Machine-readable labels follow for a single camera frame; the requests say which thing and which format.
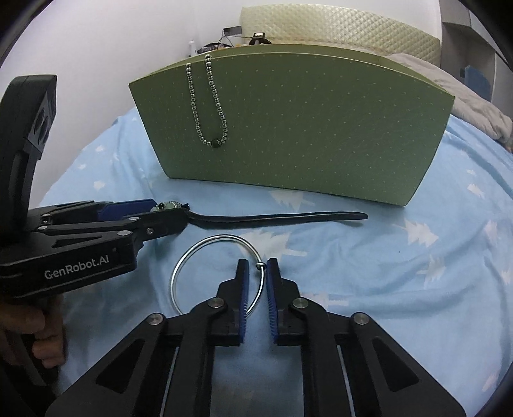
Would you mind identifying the grey blanket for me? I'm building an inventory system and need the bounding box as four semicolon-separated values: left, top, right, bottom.
385;52;513;151

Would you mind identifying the white wardrobe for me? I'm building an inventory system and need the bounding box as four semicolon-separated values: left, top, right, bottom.
441;0;513;117

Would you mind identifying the silver ball chain necklace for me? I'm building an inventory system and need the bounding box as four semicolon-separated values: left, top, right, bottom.
185;54;230;149

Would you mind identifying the person's left hand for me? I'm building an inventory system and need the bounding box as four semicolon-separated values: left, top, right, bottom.
0;297;67;364

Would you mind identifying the silver metal bangle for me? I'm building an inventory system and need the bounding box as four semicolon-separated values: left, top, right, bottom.
170;234;267;315

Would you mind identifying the cream quilted headboard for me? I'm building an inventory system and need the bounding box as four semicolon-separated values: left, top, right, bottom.
240;5;441;67

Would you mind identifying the green cardboard box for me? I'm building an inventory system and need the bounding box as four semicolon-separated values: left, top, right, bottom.
128;42;455;208

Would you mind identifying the blue chair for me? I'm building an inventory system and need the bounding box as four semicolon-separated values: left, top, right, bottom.
465;65;490;101

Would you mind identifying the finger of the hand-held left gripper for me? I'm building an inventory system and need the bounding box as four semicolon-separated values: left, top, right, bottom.
40;199;158;224
35;208;190;246

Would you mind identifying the black leather strap bracelet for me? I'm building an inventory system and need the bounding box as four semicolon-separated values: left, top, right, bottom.
152;200;368;230

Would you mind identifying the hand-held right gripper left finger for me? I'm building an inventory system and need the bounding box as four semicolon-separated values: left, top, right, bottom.
46;259;250;417

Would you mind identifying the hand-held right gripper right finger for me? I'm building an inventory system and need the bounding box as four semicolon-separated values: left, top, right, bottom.
265;259;467;417

